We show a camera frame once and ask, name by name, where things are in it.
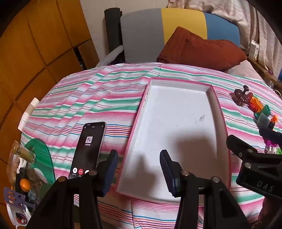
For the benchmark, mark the glass jar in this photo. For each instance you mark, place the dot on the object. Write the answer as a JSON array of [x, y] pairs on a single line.
[[21, 154]]

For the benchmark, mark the brown flower-shaped toy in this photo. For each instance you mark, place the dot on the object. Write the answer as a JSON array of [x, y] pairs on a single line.
[[241, 96]]

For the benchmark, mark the purple slotted spatula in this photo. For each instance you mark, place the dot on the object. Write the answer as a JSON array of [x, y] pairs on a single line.
[[13, 196]]

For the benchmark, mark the wooden wardrobe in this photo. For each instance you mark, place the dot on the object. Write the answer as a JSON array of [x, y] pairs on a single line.
[[33, 44]]

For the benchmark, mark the orange plastic toy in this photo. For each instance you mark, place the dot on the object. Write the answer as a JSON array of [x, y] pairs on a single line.
[[255, 104]]

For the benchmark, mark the grey and black brush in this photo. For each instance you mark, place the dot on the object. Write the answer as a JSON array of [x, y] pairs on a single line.
[[264, 120]]

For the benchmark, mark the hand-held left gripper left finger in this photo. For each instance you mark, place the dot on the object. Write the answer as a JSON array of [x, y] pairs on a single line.
[[110, 172]]

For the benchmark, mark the white carton box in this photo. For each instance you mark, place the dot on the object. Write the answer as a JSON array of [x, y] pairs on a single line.
[[254, 49]]

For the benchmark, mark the white tray with pink rim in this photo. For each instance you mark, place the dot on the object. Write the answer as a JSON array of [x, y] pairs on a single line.
[[176, 132]]

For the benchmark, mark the green round tray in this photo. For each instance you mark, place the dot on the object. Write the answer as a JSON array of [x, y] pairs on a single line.
[[41, 154]]

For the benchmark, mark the orange studded block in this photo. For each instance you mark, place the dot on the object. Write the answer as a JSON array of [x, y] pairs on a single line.
[[273, 119]]

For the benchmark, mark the rust red cushion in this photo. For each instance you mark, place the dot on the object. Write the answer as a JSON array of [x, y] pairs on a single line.
[[198, 50]]

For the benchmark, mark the white paper roll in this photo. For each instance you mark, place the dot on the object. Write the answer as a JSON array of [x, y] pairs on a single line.
[[28, 112]]

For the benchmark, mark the wooden bedside shelf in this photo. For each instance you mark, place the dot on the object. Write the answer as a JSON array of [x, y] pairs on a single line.
[[264, 68]]

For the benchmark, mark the black rolled mat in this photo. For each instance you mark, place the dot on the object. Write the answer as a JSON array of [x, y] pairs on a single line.
[[112, 28]]

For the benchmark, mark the pale pink pillow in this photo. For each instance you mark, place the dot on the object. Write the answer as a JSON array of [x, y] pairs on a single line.
[[244, 70]]

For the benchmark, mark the small orange ball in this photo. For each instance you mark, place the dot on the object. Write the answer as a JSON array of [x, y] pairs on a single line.
[[25, 185]]

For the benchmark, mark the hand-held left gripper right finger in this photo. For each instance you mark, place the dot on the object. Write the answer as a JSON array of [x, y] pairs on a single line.
[[168, 174]]

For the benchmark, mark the white cup with sticker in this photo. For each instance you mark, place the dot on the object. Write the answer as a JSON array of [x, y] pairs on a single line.
[[18, 217]]

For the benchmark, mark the black smartphone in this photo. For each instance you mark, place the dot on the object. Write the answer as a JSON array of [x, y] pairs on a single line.
[[89, 149]]

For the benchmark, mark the grey yellow blue headboard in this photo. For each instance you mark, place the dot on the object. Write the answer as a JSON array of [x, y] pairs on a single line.
[[141, 37]]

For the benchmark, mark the teal green plastic block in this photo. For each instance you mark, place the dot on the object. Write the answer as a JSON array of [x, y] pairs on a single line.
[[263, 112]]

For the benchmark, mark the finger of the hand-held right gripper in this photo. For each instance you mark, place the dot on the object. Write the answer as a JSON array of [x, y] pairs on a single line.
[[240, 145], [272, 134]]

